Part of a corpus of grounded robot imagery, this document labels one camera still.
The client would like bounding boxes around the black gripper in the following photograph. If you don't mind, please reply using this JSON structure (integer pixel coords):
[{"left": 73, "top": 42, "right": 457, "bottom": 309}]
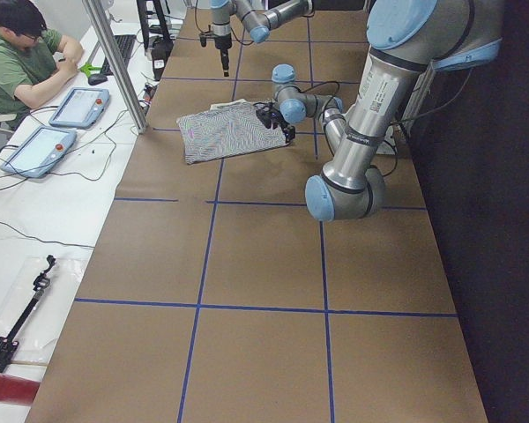
[
  {"left": 256, "top": 106, "right": 295, "bottom": 143},
  {"left": 214, "top": 33, "right": 232, "bottom": 78}
]

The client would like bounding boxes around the navy white striped polo shirt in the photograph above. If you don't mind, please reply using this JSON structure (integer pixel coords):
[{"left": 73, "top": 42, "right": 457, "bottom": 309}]
[{"left": 177, "top": 101, "right": 289, "bottom": 164}]

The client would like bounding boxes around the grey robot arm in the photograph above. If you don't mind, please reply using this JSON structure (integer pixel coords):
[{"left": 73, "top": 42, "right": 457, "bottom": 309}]
[
  {"left": 199, "top": 0, "right": 370, "bottom": 78},
  {"left": 272, "top": 1, "right": 505, "bottom": 221}
]

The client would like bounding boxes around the black device with label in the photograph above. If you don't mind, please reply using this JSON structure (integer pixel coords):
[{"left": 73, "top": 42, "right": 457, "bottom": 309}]
[{"left": 145, "top": 36, "right": 174, "bottom": 81}]

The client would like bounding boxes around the black keyboard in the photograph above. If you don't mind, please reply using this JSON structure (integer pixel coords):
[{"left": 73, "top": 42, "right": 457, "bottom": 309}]
[{"left": 100, "top": 34, "right": 137, "bottom": 76}]

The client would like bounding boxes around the black computer mouse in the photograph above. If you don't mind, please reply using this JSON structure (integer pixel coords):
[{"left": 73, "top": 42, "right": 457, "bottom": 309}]
[{"left": 87, "top": 73, "right": 108, "bottom": 86}]

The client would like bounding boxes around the green small object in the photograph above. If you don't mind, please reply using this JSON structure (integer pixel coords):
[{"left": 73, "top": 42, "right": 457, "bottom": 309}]
[{"left": 79, "top": 63, "right": 101, "bottom": 78}]

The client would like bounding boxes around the upper teach pendant tablet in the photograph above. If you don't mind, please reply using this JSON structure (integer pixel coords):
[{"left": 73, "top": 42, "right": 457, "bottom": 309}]
[{"left": 48, "top": 87, "right": 110, "bottom": 130}]

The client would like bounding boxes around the teach pendant tablet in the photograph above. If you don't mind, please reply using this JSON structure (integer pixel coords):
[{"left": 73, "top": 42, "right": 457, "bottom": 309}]
[
  {"left": 0, "top": 125, "right": 78, "bottom": 178},
  {"left": 48, "top": 87, "right": 110, "bottom": 130}
]

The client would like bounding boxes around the person in green shirt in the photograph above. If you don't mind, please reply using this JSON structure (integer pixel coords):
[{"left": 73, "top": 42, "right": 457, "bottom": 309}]
[{"left": 0, "top": 0, "right": 84, "bottom": 130}]

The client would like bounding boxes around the lower teach pendant tablet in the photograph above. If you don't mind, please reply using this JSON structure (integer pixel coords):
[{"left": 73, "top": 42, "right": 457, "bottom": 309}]
[{"left": 0, "top": 125, "right": 78, "bottom": 178}]

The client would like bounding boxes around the clear plastic sheet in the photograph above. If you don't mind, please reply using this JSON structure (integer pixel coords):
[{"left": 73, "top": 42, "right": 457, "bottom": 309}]
[{"left": 0, "top": 257, "right": 88, "bottom": 367}]

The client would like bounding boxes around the black rod tool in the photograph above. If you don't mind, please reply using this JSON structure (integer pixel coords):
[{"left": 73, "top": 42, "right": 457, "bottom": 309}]
[{"left": 0, "top": 255, "right": 56, "bottom": 373}]

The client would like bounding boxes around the red cylinder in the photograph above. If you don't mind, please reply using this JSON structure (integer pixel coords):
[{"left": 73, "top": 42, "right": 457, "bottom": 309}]
[{"left": 0, "top": 373, "right": 41, "bottom": 405}]

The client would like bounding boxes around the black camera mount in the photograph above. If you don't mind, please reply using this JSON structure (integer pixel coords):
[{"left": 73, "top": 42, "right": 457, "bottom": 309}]
[
  {"left": 198, "top": 26, "right": 214, "bottom": 48},
  {"left": 254, "top": 102, "right": 280, "bottom": 129}
]

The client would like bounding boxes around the aluminium frame post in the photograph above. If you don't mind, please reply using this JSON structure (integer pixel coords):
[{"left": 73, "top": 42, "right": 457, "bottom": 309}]
[{"left": 82, "top": 0, "right": 147, "bottom": 134}]

